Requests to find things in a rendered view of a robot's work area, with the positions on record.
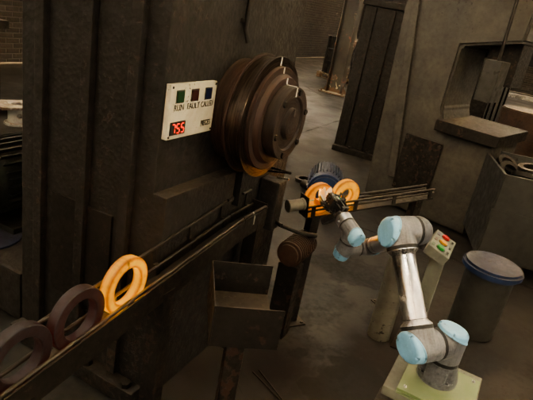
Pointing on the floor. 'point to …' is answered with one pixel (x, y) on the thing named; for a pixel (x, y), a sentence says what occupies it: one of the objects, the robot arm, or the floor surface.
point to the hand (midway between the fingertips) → (320, 191)
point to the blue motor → (325, 174)
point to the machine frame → (129, 155)
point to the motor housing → (289, 275)
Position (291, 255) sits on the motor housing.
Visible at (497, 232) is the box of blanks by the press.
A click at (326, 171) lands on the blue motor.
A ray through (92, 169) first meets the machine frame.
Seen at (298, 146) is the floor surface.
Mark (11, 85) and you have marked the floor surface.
